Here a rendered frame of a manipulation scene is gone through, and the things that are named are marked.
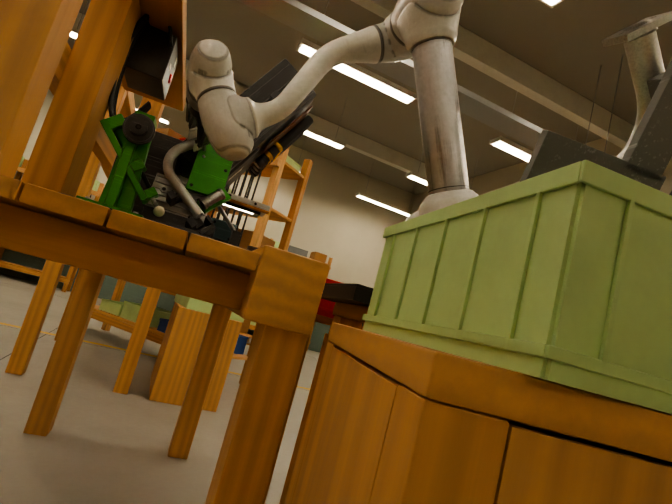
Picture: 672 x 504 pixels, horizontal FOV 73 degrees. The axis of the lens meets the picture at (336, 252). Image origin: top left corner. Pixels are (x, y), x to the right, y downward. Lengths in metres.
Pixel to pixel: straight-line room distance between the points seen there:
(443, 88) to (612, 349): 0.89
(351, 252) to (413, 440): 11.17
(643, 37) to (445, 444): 0.46
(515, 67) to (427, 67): 5.46
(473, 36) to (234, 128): 5.41
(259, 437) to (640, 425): 0.68
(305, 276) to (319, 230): 10.31
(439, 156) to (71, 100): 0.93
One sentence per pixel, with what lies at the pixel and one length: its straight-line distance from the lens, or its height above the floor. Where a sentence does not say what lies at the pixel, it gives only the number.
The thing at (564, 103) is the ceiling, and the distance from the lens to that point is 7.08.
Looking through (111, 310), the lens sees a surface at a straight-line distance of 5.39.
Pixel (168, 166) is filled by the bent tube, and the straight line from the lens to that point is 1.52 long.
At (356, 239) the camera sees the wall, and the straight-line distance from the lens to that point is 11.57.
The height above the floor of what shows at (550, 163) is 1.01.
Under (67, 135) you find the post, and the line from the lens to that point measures 1.36.
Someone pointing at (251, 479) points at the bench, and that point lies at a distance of 0.98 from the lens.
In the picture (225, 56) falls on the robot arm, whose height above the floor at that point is 1.33.
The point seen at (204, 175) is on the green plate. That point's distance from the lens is 1.55.
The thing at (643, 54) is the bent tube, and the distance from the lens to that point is 0.62.
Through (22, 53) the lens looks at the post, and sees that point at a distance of 1.01.
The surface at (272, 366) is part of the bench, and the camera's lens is 0.92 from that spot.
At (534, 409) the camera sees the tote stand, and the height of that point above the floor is 0.77.
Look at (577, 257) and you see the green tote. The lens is 0.39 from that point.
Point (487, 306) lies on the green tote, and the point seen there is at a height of 0.84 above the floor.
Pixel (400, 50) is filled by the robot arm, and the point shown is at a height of 1.55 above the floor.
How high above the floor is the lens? 0.79
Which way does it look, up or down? 8 degrees up
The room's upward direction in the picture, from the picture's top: 15 degrees clockwise
